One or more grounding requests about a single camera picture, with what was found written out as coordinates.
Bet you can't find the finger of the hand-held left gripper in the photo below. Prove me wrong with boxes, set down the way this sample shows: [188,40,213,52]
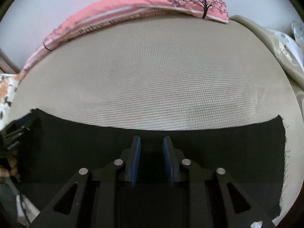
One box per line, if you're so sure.
[14,113,41,133]

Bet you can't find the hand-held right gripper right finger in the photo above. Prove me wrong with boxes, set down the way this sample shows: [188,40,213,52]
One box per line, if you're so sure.
[163,136,277,228]

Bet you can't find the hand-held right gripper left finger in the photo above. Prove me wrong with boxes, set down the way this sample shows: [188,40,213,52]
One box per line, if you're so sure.
[28,136,142,228]

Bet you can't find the black pants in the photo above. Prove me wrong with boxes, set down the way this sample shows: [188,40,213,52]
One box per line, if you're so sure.
[5,108,289,228]

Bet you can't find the white floral pillow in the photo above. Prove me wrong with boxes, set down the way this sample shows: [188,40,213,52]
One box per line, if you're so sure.
[0,72,21,131]

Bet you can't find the beige satin blanket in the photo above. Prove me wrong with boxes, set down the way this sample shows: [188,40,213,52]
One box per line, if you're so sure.
[229,15,304,88]

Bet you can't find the pink tree-print pillow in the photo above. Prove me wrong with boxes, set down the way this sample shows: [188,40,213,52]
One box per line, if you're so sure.
[18,0,230,81]

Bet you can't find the white dotted cloth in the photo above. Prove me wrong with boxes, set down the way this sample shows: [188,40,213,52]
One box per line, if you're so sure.
[268,20,304,67]

